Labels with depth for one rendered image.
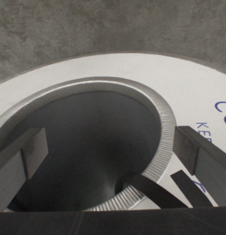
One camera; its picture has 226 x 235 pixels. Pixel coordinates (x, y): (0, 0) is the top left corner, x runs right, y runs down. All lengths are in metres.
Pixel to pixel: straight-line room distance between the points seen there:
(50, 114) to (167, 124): 0.50
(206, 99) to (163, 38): 0.69
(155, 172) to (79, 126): 0.55
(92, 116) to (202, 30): 0.83
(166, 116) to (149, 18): 0.77
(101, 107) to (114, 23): 0.58
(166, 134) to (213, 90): 0.25
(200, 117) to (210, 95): 0.11
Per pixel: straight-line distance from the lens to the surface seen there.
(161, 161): 0.37
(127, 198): 0.33
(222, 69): 0.75
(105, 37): 1.17
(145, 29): 1.15
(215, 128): 0.47
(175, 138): 0.16
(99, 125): 0.83
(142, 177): 0.34
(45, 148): 0.17
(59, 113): 0.77
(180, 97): 0.55
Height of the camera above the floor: 1.12
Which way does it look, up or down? 49 degrees down
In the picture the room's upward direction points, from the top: 172 degrees counter-clockwise
